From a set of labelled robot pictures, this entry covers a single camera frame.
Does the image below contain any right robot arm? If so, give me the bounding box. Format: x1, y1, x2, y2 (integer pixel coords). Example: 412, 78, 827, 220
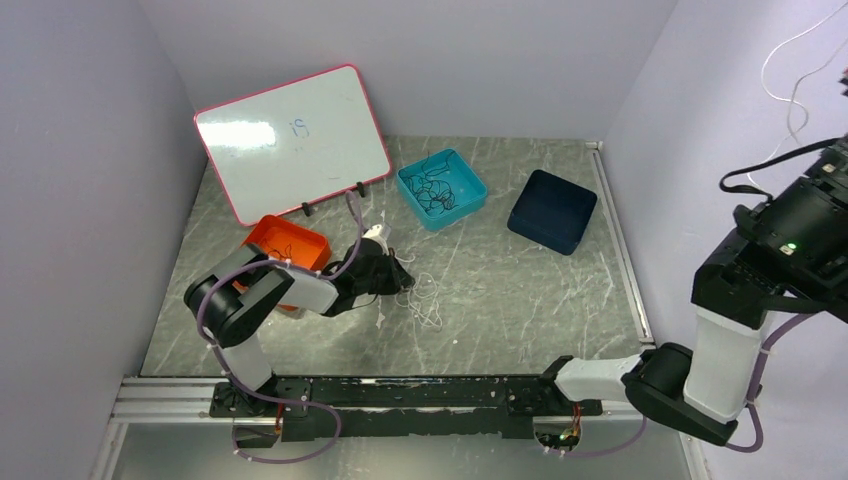
539, 137, 847, 452

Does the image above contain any black thin cable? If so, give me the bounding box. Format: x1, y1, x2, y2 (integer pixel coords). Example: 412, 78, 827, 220
405, 150, 465, 215

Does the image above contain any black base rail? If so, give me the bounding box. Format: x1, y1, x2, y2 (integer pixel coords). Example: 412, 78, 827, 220
208, 370, 603, 446

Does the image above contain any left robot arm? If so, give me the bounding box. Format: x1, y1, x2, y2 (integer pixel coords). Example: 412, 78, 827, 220
183, 239, 415, 416

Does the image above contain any teal square tray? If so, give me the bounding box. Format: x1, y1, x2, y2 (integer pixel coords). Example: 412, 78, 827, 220
396, 148, 488, 231

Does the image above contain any dark blue square tray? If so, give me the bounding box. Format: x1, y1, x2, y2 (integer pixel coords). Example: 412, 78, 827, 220
507, 169, 598, 256

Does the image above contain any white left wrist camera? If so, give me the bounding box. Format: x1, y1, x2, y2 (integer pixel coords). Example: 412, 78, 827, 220
362, 223, 391, 255

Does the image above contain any pink framed whiteboard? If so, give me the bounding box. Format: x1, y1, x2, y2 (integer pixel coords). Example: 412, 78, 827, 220
194, 64, 392, 226

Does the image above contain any orange square tray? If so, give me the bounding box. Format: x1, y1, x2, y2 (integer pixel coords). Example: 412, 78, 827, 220
240, 215, 335, 313

